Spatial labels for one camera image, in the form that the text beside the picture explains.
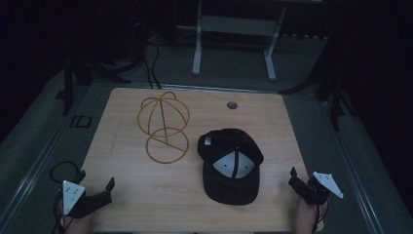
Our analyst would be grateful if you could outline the black floor cables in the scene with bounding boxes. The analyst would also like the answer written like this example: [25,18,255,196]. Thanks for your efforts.
[141,38,164,91]

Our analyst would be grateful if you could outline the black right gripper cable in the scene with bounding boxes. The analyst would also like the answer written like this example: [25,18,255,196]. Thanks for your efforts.
[311,197,331,234]

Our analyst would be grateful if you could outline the gold wire hat stand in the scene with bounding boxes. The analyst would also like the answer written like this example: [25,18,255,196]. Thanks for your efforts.
[136,91,191,165]

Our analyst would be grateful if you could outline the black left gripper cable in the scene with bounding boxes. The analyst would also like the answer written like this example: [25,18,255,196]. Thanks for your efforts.
[49,160,81,234]

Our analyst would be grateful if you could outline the white metal desk frame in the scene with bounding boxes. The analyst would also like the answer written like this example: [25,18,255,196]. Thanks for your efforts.
[191,0,287,83]

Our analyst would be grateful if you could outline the person's right hand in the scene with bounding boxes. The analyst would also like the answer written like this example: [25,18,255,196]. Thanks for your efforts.
[293,196,329,234]

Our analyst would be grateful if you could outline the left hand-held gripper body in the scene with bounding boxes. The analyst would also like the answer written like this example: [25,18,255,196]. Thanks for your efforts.
[61,179,113,219]

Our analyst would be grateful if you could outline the black tripod stand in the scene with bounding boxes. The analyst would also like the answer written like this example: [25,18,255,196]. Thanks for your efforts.
[278,61,358,133]
[61,48,131,117]

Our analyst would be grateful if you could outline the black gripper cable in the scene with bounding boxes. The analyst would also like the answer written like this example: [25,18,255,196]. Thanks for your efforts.
[49,160,81,234]
[311,197,331,234]

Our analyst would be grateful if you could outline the black floor bracket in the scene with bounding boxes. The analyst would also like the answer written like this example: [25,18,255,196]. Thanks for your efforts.
[68,114,94,129]

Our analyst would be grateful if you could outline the black baseball cap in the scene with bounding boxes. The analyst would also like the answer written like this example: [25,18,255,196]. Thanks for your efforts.
[197,128,265,207]

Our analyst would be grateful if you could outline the person's left hand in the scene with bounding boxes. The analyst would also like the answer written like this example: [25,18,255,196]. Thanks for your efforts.
[60,208,94,234]

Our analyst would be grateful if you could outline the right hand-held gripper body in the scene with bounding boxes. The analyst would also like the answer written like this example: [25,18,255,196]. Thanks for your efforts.
[287,171,345,206]

